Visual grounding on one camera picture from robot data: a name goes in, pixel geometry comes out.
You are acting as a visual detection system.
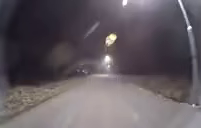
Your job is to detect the vehicle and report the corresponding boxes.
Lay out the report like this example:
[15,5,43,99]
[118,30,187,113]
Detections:
[75,66,90,76]

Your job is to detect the grey asphalt road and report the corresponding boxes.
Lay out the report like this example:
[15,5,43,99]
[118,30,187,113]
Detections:
[0,73,201,128]

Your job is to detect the dry grass verge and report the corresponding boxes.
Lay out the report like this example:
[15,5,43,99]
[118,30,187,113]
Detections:
[119,74,201,113]
[0,78,86,127]

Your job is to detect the curved grey street lamp pole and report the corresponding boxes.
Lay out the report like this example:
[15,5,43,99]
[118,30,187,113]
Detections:
[176,0,201,107]

